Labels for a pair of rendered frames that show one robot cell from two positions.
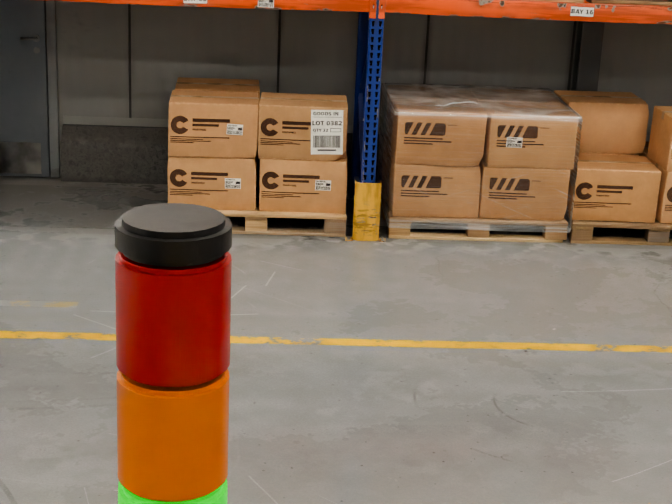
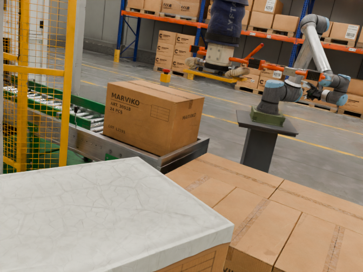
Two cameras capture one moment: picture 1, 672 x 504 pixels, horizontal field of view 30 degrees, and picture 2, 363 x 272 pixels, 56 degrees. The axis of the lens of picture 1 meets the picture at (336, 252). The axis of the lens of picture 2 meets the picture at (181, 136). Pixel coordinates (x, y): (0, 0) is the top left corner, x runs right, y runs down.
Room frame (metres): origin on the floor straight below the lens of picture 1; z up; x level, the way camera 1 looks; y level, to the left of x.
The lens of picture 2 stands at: (-1.15, -2.22, 1.41)
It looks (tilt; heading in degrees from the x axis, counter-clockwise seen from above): 17 degrees down; 28
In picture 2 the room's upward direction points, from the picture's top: 10 degrees clockwise
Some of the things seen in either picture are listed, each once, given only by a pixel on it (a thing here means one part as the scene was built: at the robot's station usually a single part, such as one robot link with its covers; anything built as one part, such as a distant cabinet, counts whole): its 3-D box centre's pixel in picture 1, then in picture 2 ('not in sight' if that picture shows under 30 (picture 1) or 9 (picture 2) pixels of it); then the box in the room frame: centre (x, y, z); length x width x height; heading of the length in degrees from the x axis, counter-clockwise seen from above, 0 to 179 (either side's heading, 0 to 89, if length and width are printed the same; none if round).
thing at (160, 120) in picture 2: not in sight; (153, 115); (0.95, -0.85, 0.75); 0.60 x 0.40 x 0.40; 89
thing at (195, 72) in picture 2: not in sight; (209, 73); (0.84, -1.30, 1.17); 0.34 x 0.10 x 0.05; 90
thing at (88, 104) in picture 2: not in sight; (66, 95); (1.20, 0.34, 0.60); 1.60 x 0.10 x 0.09; 90
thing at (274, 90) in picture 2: not in sight; (273, 90); (1.82, -1.47, 1.02); 0.17 x 0.15 x 0.18; 141
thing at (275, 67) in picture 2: not in sight; (254, 62); (1.06, -1.49, 1.27); 0.93 x 0.30 x 0.04; 90
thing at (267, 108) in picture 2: not in sight; (268, 106); (1.81, -1.46, 0.88); 0.19 x 0.19 x 0.10
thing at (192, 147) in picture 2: not in sight; (186, 150); (0.93, -1.18, 0.58); 0.70 x 0.03 x 0.06; 0
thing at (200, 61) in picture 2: not in sight; (217, 66); (0.94, -1.30, 1.21); 0.34 x 0.25 x 0.06; 90
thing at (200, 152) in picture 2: not in sight; (184, 163); (0.93, -1.19, 0.48); 0.70 x 0.03 x 0.15; 0
